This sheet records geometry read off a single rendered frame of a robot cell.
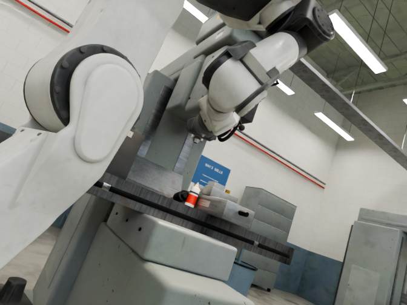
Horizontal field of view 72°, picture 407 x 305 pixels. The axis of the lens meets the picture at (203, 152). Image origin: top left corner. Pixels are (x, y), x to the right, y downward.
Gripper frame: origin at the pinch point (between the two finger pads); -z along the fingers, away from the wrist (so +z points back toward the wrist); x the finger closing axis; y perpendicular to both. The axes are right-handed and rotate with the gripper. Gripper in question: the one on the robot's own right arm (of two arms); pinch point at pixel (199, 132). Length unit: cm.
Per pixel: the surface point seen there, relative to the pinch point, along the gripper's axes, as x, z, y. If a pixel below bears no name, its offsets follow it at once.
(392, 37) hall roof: -372, -369, -504
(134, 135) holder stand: 22.0, -2.5, 10.7
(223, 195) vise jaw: -20.2, -10.4, 17.7
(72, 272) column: 25, -43, 73
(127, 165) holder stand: 19.8, -3.7, 21.7
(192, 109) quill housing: 4.9, -11.6, -11.7
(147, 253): 2.9, 14.8, 45.2
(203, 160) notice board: -88, -487, -96
